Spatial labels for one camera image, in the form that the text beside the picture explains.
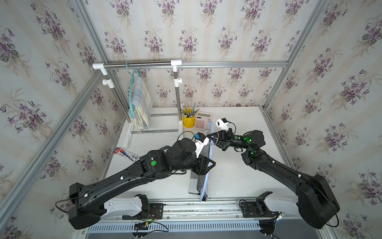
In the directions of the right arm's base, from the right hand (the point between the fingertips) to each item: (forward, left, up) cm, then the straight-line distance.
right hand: (211, 141), depth 61 cm
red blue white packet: (+9, +50, -32) cm, 60 cm away
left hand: (-9, -1, -5) cm, 10 cm away
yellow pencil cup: (+32, +11, -28) cm, 44 cm away
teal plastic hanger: (+21, +40, -1) cm, 45 cm away
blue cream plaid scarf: (+27, +37, -6) cm, 46 cm away
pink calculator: (+39, +2, -31) cm, 50 cm away
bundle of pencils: (+39, +11, -24) cm, 47 cm away
